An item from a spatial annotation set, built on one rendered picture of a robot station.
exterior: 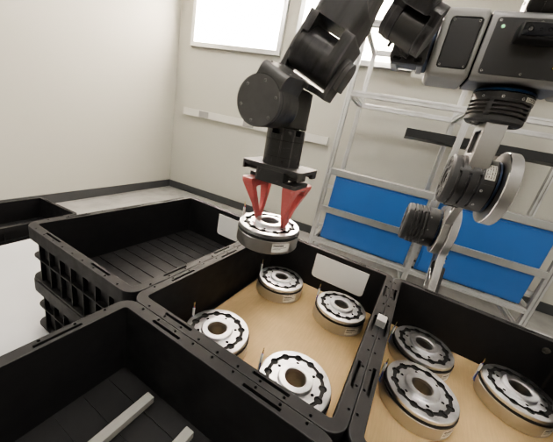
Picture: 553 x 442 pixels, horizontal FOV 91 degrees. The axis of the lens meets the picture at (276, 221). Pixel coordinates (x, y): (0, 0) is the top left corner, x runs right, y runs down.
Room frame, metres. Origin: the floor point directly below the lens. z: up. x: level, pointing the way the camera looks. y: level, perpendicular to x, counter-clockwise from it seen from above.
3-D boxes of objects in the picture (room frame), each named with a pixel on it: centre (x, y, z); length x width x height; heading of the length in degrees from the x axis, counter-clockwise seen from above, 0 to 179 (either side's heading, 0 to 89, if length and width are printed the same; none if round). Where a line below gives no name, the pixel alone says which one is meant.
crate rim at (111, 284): (0.54, 0.22, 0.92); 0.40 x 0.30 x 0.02; 154
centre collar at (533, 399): (0.35, -0.44, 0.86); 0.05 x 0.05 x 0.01
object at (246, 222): (0.43, 0.01, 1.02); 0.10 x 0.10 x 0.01
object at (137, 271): (0.54, 0.22, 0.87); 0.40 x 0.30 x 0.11; 154
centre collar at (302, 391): (0.28, -0.07, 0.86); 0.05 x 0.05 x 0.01
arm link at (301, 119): (0.42, 0.02, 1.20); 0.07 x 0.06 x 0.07; 159
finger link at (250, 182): (0.44, 0.02, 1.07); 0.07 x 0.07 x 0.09; 64
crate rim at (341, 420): (0.41, -0.05, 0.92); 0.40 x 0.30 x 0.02; 154
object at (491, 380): (0.35, -0.44, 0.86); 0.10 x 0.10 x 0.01
